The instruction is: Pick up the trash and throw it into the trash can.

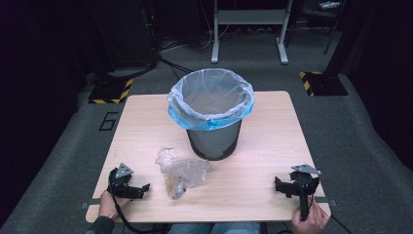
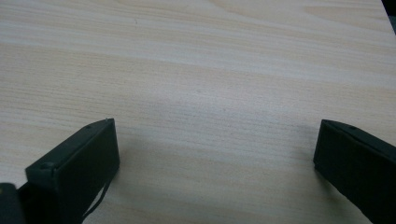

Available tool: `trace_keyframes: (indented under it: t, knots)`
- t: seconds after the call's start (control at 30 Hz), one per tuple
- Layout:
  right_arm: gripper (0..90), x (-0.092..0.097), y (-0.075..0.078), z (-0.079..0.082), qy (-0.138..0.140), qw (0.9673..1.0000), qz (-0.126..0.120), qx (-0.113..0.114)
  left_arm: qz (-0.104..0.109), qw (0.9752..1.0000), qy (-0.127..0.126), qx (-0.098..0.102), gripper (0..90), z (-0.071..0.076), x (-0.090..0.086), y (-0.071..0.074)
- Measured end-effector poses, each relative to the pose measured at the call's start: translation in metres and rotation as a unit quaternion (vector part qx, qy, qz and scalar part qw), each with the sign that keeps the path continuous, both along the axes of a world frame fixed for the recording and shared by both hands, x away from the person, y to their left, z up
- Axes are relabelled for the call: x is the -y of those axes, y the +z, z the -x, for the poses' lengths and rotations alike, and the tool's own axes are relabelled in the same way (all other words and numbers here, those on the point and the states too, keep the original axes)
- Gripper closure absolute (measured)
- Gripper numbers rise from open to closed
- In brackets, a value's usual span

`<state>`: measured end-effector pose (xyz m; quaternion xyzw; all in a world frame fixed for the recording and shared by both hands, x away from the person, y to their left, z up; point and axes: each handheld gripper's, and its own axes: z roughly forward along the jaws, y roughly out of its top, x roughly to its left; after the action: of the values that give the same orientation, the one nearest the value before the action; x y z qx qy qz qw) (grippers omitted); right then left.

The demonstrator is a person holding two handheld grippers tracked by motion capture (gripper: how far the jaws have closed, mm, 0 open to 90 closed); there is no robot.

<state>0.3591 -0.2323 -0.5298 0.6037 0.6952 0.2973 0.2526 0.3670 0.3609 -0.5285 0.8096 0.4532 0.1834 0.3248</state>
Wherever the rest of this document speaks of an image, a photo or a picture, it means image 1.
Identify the white metal desk frame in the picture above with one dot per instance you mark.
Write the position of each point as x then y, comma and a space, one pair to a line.
250, 17

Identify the blue plastic bin liner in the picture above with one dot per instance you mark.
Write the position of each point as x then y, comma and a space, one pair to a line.
211, 97

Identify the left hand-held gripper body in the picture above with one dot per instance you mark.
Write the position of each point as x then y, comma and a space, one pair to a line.
121, 185

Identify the black mesh trash bin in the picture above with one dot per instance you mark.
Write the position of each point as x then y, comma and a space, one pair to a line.
214, 143

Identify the person's left hand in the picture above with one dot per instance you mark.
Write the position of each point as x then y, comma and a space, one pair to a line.
108, 204

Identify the black hazard-striped stand base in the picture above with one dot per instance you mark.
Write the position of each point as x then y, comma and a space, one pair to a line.
324, 84
108, 91

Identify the clear plastic bag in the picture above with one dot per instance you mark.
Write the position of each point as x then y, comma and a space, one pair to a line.
181, 174

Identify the person's legs in jeans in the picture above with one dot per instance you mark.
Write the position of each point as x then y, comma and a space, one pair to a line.
214, 228

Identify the grey tape strip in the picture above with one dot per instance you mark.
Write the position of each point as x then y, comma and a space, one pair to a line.
91, 203
325, 201

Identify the person's right hand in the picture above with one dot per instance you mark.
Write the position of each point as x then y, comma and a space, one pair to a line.
316, 221

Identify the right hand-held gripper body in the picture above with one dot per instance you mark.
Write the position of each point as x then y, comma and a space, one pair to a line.
303, 183

